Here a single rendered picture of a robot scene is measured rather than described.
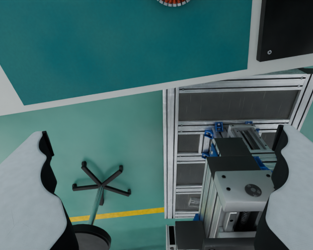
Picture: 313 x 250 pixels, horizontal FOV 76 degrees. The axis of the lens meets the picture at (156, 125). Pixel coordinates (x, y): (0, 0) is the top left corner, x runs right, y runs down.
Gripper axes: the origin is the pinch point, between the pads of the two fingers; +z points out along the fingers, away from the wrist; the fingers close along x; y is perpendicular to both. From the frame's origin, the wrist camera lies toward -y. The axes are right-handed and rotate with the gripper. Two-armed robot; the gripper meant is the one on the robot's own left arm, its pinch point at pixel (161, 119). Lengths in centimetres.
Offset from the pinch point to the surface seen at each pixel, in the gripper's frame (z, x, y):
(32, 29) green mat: 40.1, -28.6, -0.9
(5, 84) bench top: 40, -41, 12
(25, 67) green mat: 40, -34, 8
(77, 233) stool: 59, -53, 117
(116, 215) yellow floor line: 116, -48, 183
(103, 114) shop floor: 115, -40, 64
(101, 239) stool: 59, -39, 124
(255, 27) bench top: 40.4, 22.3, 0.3
